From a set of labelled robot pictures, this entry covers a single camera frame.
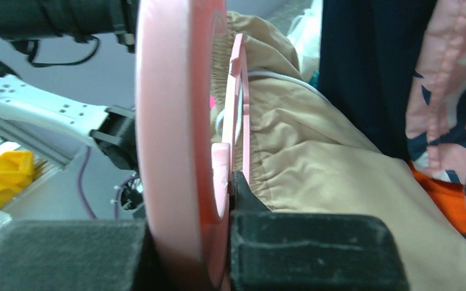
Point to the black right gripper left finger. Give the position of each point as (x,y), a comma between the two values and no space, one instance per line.
(79,255)

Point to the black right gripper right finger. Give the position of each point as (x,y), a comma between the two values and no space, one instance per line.
(308,251)

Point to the pink notched hanger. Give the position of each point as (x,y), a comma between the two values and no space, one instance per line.
(184,176)

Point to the beige drawstring shorts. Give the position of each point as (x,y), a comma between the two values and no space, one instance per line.
(306,156)

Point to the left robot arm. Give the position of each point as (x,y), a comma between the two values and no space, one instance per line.
(24,24)

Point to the yellow plastic bin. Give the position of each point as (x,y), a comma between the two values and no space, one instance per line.
(17,170)

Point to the orange mesh garment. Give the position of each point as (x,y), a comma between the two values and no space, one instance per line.
(448,197)

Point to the pink shark print garment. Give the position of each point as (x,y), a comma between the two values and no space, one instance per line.
(436,111)

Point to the navy blue hanging garment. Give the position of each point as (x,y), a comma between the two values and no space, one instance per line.
(368,54)

